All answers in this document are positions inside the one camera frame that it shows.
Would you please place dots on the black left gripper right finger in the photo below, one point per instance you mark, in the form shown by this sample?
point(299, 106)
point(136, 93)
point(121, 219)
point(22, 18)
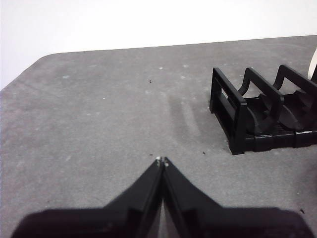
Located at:
point(210, 220)

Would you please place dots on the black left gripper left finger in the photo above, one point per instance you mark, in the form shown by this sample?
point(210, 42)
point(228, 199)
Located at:
point(119, 218)

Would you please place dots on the black plate rack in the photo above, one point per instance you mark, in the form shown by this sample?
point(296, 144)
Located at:
point(239, 124)

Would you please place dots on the beige plate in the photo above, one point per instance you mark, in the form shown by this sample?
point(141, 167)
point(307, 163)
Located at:
point(314, 67)

